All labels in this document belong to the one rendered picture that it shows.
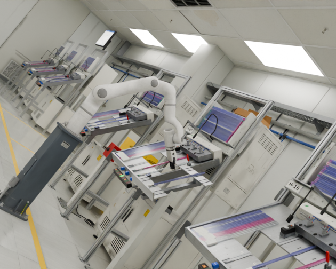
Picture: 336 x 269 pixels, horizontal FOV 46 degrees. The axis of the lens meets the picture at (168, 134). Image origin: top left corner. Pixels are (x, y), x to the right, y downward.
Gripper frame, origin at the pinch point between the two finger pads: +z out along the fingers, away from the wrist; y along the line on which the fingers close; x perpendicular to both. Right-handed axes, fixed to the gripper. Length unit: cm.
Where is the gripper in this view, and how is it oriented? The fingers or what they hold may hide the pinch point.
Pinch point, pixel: (172, 166)
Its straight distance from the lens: 321.6
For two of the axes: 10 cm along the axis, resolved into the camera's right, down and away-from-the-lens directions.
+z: 0.9, 9.4, 3.3
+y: -4.2, -2.6, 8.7
